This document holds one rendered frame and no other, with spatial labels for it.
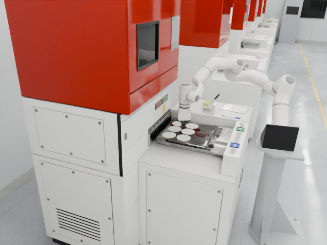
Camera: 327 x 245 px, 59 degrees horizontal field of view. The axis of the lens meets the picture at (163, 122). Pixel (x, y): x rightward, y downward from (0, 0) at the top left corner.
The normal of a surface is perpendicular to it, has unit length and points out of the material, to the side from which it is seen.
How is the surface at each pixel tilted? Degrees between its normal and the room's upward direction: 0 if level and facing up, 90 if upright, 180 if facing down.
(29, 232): 0
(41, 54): 90
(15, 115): 90
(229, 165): 90
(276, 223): 90
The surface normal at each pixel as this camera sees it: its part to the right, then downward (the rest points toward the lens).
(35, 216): 0.03, -0.91
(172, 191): -0.36, 0.37
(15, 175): 0.93, 0.17
